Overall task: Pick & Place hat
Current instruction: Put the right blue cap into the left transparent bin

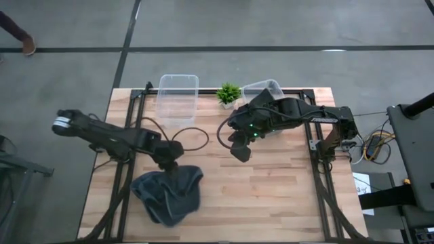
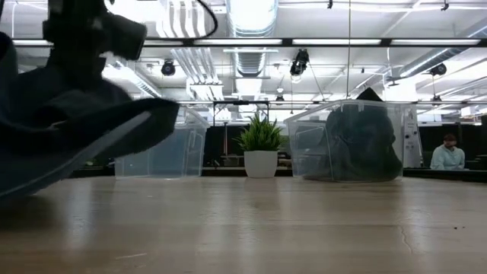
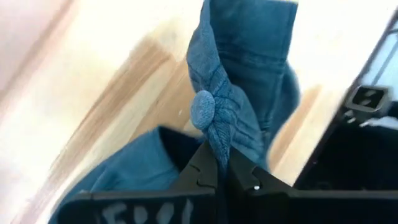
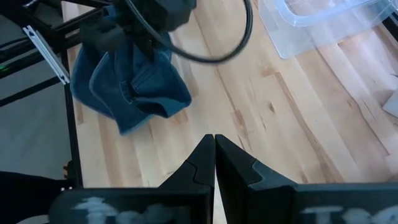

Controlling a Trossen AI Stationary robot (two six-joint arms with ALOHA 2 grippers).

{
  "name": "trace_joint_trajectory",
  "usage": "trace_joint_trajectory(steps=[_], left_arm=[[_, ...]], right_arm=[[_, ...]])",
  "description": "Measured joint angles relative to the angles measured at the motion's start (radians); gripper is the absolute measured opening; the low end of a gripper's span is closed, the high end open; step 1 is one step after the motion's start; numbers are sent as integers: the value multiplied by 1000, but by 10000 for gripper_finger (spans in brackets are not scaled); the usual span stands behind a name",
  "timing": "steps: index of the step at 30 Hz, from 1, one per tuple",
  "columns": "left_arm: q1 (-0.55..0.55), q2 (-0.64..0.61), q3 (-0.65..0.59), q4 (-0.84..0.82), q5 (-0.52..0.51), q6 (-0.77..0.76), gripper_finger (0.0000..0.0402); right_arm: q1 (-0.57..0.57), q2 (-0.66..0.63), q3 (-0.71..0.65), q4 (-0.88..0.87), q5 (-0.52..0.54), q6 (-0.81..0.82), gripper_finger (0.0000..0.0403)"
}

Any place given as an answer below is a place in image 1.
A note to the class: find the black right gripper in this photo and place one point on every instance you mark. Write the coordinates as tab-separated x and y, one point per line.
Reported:
249	122

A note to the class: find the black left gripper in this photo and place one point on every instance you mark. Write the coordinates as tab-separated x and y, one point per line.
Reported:
171	152

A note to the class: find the blue-grey bucket hat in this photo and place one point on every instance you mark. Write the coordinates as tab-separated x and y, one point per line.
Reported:
166	200

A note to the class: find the dark grey bucket hat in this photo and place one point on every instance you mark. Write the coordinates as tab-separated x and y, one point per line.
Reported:
263	95

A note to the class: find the clear plastic storage bin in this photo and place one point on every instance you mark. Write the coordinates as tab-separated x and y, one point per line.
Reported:
271	86
177	98

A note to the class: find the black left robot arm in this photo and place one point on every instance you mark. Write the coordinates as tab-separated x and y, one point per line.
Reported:
101	132

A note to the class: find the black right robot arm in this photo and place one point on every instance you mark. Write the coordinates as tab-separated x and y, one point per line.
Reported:
305	113

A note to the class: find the green plant in white pot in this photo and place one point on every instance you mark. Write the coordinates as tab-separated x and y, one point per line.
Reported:
229	95

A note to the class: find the white paper sheet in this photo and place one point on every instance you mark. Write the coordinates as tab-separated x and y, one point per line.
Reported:
364	189

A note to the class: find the black power adapter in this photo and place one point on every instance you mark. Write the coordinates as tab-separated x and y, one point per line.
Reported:
374	145

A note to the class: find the grey metal stand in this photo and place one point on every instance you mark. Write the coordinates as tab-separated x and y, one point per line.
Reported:
20	166

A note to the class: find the grey equipment cart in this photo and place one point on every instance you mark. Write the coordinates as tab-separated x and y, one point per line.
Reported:
412	152

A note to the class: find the silver frame bracket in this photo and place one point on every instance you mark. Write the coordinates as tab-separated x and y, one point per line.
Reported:
314	144

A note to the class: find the black aluminium table frame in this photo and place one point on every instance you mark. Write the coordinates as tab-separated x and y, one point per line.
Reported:
318	189

